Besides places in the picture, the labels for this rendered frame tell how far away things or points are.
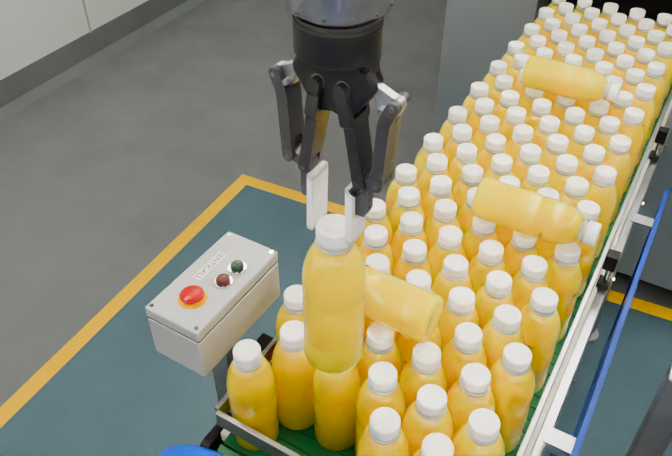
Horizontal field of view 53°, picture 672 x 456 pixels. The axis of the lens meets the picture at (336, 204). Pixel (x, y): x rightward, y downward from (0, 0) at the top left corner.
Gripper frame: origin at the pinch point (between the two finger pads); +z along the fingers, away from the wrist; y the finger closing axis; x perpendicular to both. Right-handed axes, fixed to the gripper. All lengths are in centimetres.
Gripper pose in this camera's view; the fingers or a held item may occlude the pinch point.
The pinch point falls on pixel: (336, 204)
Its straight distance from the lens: 67.5
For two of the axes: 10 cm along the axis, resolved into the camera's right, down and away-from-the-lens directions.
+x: 5.2, -5.3, 6.7
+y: 8.6, 3.3, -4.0
